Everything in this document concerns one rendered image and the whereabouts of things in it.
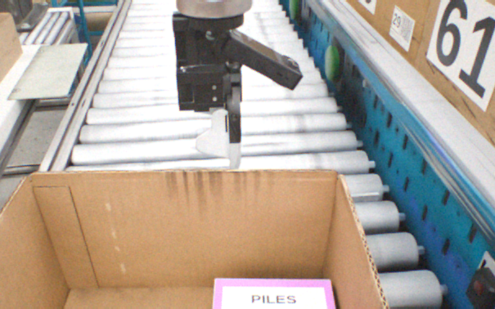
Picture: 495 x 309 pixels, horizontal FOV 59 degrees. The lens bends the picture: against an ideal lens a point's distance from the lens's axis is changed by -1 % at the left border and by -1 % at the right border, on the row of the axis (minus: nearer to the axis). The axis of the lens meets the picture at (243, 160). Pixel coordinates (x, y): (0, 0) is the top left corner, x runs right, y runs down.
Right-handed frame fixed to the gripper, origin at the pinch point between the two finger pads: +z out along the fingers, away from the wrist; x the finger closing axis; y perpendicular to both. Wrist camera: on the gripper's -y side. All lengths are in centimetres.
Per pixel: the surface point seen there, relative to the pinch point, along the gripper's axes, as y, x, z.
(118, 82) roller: 22.3, -36.2, 5.4
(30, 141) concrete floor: 90, -135, 80
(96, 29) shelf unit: 77, -256, 66
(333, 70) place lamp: -21.3, -24.5, -0.6
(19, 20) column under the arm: 55, -77, 3
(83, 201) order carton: 16.0, 19.7, -8.3
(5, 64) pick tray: 48, -44, 3
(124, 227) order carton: 12.5, 20.0, -4.8
